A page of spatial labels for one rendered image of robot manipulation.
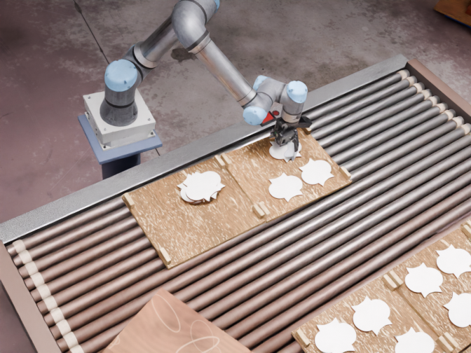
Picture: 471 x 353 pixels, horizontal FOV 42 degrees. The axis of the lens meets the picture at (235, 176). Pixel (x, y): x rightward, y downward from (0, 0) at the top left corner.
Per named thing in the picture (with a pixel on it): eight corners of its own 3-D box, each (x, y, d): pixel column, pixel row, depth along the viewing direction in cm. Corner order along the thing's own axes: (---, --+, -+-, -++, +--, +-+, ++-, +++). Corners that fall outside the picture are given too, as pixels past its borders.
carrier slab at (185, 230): (121, 198, 227) (121, 195, 226) (215, 158, 245) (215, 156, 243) (168, 270, 211) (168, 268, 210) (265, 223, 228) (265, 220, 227)
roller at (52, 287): (30, 295, 204) (28, 288, 201) (430, 100, 288) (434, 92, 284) (36, 307, 202) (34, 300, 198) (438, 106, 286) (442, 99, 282)
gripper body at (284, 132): (268, 135, 242) (273, 114, 232) (286, 128, 245) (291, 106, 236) (280, 148, 238) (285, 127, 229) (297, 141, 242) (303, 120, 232)
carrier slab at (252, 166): (217, 158, 245) (218, 156, 243) (300, 125, 261) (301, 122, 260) (266, 223, 228) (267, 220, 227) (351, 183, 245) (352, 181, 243)
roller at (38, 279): (24, 284, 207) (22, 276, 203) (423, 93, 290) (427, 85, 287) (30, 295, 204) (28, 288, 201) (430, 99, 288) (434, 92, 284)
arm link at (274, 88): (249, 87, 220) (278, 97, 218) (261, 69, 227) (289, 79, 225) (247, 103, 226) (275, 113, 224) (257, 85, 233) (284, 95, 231)
